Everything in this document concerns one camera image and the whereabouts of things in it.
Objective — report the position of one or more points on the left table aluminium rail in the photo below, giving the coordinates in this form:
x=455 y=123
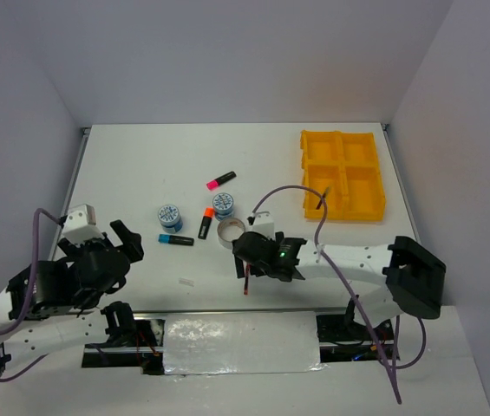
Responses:
x=71 y=186

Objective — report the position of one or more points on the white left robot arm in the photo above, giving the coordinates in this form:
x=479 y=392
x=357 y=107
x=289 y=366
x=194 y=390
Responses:
x=53 y=304

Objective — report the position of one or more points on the pink highlighter marker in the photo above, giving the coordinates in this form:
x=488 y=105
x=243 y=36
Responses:
x=220 y=180

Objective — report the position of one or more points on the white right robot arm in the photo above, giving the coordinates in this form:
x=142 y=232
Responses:
x=407 y=278

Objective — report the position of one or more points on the blue highlighter marker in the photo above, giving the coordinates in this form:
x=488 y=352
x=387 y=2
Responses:
x=175 y=240

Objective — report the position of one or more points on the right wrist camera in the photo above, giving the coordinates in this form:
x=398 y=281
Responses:
x=262 y=223

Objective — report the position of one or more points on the table aluminium rail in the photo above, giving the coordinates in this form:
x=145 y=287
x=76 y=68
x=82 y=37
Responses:
x=401 y=178
x=71 y=186

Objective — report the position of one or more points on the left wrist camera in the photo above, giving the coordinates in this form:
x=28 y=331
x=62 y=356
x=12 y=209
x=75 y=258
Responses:
x=80 y=225

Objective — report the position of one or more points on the right table aluminium rail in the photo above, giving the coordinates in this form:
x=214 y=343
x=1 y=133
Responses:
x=401 y=178

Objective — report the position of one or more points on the clear pen cap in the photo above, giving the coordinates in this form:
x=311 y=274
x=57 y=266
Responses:
x=186 y=282

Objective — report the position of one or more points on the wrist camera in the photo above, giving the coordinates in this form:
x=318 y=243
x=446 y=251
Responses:
x=262 y=223
x=80 y=225

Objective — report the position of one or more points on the yellow compartment tray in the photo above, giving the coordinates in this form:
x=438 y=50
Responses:
x=344 y=167

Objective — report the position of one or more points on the red gel pen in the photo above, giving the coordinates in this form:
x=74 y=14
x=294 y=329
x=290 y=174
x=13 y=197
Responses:
x=246 y=279

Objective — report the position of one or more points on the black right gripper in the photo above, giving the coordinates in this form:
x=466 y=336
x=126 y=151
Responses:
x=240 y=266

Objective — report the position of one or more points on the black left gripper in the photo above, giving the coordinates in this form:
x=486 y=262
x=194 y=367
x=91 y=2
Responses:
x=132 y=240

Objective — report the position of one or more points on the orange highlighter marker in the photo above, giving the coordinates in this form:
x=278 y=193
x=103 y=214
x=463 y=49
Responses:
x=206 y=223

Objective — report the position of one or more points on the blue paint jar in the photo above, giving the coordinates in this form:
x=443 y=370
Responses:
x=223 y=205
x=170 y=218

